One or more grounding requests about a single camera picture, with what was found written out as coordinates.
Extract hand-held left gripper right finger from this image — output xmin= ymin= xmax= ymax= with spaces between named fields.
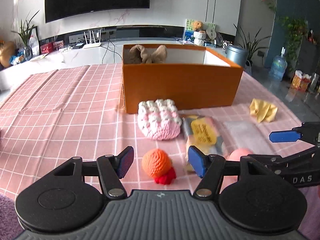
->
xmin=188 ymin=145 xmax=283 ymax=199

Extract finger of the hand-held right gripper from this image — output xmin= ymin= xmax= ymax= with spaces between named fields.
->
xmin=250 ymin=146 xmax=320 ymax=167
xmin=269 ymin=122 xmax=320 ymax=145

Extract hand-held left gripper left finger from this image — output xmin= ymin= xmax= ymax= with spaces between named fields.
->
xmin=37 ymin=146 xmax=135 ymax=200

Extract clear packet with yellow label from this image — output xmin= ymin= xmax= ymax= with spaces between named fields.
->
xmin=181 ymin=115 xmax=228 ymax=173

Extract orange crochet toy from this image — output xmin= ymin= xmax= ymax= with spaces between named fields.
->
xmin=141 ymin=149 xmax=177 ymax=185

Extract yellow cloth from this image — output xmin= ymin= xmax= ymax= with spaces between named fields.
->
xmin=249 ymin=98 xmax=278 ymax=123

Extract pink ball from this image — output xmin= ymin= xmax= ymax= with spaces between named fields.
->
xmin=226 ymin=148 xmax=255 ymax=162

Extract pink and white crochet pouch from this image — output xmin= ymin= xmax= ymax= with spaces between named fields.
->
xmin=137 ymin=99 xmax=182 ymax=140

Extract orange cardboard box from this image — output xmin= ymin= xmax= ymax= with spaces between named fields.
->
xmin=122 ymin=44 xmax=244 ymax=115

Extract brown plush toy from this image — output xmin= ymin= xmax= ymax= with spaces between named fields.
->
xmin=124 ymin=44 xmax=168 ymax=64

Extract clear plastic bag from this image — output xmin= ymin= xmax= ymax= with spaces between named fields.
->
xmin=222 ymin=120 xmax=273 ymax=155

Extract red gift box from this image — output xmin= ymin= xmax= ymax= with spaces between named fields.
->
xmin=291 ymin=70 xmax=312 ymax=92

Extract blue water bottle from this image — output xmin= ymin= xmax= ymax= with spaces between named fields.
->
xmin=269 ymin=47 xmax=288 ymax=82

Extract pink checkered tablecloth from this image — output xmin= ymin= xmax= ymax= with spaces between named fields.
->
xmin=0 ymin=63 xmax=320 ymax=200

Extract silver trash can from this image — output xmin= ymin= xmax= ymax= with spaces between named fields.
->
xmin=225 ymin=45 xmax=249 ymax=68

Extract long-leaf potted plant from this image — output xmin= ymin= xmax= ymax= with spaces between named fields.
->
xmin=234 ymin=24 xmax=272 ymax=67

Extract green trailing vine plant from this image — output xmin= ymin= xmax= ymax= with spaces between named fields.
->
xmin=279 ymin=16 xmax=309 ymax=73

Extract white tv cabinet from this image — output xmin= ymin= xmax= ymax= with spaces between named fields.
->
xmin=0 ymin=39 xmax=225 ymax=90

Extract white router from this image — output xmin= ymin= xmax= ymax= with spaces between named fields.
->
xmin=82 ymin=29 xmax=102 ymax=49

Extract white ribbed pot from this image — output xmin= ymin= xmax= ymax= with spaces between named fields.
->
xmin=193 ymin=31 xmax=207 ymax=46

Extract painted picture board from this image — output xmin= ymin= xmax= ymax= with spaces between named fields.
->
xmin=184 ymin=19 xmax=216 ymax=46

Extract purple fluffy cloth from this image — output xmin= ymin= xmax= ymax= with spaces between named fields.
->
xmin=0 ymin=194 xmax=24 ymax=240

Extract red boxes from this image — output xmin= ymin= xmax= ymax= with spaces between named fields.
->
xmin=40 ymin=41 xmax=64 ymax=54

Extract green plant in glass vase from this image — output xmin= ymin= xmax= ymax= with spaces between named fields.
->
xmin=11 ymin=10 xmax=40 ymax=61

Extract brown gourd vase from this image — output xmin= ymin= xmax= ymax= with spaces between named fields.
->
xmin=0 ymin=41 xmax=16 ymax=68

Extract black cable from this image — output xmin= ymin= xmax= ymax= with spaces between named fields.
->
xmin=102 ymin=40 xmax=116 ymax=64

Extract black picture frame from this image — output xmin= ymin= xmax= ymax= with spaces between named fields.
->
xmin=27 ymin=26 xmax=40 ymax=57

